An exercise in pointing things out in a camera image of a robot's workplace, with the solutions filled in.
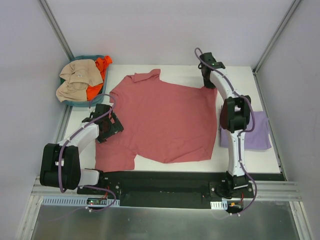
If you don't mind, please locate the pink red t shirt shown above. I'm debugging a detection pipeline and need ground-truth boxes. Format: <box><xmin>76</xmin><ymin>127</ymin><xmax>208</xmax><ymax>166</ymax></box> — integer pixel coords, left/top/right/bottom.
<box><xmin>95</xmin><ymin>69</ymin><xmax>218</xmax><ymax>172</ymax></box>

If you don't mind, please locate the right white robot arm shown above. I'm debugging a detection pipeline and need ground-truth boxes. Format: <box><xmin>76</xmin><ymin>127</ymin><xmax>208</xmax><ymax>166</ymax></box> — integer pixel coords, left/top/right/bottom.
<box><xmin>194</xmin><ymin>48</ymin><xmax>251</xmax><ymax>198</ymax></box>

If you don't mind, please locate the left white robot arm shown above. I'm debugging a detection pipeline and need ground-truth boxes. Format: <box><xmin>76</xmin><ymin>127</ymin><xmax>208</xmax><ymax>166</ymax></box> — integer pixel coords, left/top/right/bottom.
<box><xmin>39</xmin><ymin>103</ymin><xmax>124</xmax><ymax>195</ymax></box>

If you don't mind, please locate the teal plastic basket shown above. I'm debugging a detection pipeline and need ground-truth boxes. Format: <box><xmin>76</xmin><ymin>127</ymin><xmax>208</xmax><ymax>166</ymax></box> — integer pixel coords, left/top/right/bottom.
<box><xmin>60</xmin><ymin>55</ymin><xmax>108</xmax><ymax>108</ymax></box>

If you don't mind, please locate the orange t shirt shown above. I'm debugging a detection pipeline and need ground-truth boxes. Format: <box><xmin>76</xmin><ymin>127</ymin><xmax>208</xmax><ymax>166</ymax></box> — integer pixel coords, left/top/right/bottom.
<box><xmin>86</xmin><ymin>55</ymin><xmax>113</xmax><ymax>101</ymax></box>

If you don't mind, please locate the beige t shirt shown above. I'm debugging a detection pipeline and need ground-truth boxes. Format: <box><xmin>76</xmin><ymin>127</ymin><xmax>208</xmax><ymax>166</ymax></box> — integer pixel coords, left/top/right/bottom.
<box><xmin>56</xmin><ymin>59</ymin><xmax>103</xmax><ymax>102</ymax></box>

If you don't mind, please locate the folded purple t shirt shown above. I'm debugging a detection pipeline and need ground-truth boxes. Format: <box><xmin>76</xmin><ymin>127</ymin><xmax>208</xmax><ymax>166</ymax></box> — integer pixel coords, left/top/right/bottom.
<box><xmin>219</xmin><ymin>111</ymin><xmax>272</xmax><ymax>151</ymax></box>

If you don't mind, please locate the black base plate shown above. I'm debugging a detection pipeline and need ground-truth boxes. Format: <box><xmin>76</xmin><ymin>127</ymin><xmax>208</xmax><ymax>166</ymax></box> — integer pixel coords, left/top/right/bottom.
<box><xmin>76</xmin><ymin>170</ymin><xmax>260</xmax><ymax>208</ymax></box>

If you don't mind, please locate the left white cable duct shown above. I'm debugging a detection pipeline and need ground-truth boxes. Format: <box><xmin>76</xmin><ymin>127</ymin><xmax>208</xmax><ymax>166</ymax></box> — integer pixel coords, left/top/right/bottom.
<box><xmin>42</xmin><ymin>196</ymin><xmax>120</xmax><ymax>208</ymax></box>

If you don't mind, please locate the white cable duct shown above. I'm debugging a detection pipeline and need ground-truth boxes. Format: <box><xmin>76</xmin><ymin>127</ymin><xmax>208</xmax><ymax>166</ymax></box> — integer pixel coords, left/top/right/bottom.
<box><xmin>42</xmin><ymin>196</ymin><xmax>120</xmax><ymax>208</ymax></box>
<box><xmin>210</xmin><ymin>200</ymin><xmax>228</xmax><ymax>211</ymax></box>

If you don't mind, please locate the right aluminium frame post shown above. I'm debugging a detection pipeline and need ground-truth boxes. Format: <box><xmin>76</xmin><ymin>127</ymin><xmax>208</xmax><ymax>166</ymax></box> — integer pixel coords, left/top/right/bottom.
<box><xmin>252</xmin><ymin>0</ymin><xmax>303</xmax><ymax>76</ymax></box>

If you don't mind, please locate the aluminium frame post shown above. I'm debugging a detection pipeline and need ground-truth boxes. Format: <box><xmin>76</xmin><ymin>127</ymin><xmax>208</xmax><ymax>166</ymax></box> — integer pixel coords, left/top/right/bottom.
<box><xmin>252</xmin><ymin>0</ymin><xmax>303</xmax><ymax>76</ymax></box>
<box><xmin>37</xmin><ymin>0</ymin><xmax>74</xmax><ymax>61</ymax></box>

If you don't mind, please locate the left aluminium frame post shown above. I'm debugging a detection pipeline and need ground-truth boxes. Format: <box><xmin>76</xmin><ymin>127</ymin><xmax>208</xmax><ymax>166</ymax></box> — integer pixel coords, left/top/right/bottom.
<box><xmin>37</xmin><ymin>0</ymin><xmax>74</xmax><ymax>61</ymax></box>

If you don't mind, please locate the right white cable duct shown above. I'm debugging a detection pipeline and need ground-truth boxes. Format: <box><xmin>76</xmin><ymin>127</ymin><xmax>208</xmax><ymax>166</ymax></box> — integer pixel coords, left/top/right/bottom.
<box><xmin>210</xmin><ymin>200</ymin><xmax>228</xmax><ymax>211</ymax></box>

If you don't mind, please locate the aluminium front rail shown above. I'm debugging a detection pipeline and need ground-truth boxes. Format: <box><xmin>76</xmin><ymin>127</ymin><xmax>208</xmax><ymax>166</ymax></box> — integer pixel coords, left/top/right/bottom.
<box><xmin>31</xmin><ymin>176</ymin><xmax>303</xmax><ymax>202</ymax></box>

